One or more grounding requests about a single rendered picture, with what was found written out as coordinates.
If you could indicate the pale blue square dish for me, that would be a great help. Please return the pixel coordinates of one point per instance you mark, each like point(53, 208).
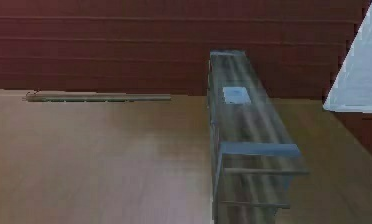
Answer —
point(236, 95)

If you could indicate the thin grey flat board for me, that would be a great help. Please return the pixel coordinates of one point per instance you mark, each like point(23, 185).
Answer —
point(97, 97)

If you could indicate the pale blue white panel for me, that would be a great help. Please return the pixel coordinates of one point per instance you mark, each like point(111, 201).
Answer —
point(359, 76)

